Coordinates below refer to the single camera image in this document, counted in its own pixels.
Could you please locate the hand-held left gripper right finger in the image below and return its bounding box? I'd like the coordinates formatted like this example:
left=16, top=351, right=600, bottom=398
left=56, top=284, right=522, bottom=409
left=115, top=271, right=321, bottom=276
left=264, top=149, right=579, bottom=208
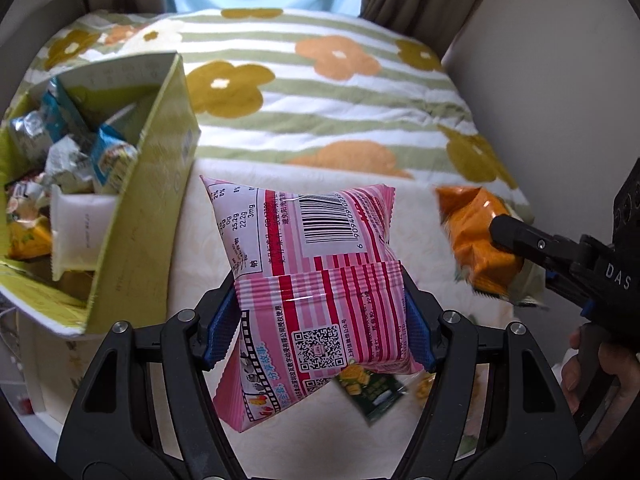
left=390, top=269, right=587, bottom=480

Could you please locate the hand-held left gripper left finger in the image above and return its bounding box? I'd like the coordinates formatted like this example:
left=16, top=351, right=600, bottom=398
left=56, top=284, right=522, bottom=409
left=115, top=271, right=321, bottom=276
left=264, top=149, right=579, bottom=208
left=57, top=279, right=242, bottom=480

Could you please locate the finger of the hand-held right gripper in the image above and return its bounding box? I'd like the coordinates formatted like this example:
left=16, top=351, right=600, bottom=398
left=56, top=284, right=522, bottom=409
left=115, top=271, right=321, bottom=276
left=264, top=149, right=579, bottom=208
left=488, top=213, right=597, bottom=282
left=542, top=267, right=598, bottom=318

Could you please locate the orange snack packet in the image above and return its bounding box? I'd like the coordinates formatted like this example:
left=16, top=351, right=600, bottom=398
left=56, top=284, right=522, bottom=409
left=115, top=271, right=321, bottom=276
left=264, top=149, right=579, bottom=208
left=434, top=185, right=527, bottom=302

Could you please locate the pink striped snack packet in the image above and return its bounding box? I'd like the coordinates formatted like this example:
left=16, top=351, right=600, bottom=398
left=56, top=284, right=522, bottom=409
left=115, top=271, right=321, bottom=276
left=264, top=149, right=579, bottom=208
left=199, top=174, right=427, bottom=434

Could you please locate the yellow-green cardboard box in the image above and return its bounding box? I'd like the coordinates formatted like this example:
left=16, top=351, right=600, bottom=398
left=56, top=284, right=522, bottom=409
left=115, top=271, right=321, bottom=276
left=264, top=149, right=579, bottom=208
left=0, top=51, right=202, bottom=337

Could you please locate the pile of assorted snacks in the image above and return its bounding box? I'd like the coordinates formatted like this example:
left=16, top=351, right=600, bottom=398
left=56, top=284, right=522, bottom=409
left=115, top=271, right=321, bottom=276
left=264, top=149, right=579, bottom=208
left=4, top=77, right=142, bottom=282

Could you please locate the person's right hand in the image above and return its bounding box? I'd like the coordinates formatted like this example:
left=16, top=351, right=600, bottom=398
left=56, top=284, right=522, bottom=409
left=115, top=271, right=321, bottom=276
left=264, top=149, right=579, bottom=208
left=560, top=330, right=640, bottom=406

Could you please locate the pale green snack packet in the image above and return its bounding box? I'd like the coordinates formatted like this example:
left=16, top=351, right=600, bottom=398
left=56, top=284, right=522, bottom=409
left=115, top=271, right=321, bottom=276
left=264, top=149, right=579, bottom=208
left=510, top=255, right=549, bottom=309

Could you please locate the dark green snack packet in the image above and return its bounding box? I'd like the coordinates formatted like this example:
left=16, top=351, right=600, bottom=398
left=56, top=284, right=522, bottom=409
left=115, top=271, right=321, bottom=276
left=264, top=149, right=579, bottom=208
left=332, top=365, right=409, bottom=429

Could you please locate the floral striped blanket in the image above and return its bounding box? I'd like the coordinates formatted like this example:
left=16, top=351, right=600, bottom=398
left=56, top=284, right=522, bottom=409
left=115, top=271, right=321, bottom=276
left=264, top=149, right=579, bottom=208
left=9, top=7, right=535, bottom=222

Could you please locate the grey bed headboard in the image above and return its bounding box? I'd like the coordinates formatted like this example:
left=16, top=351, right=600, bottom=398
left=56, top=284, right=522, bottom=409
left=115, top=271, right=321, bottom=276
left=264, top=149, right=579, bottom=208
left=0, top=0, right=87, bottom=63

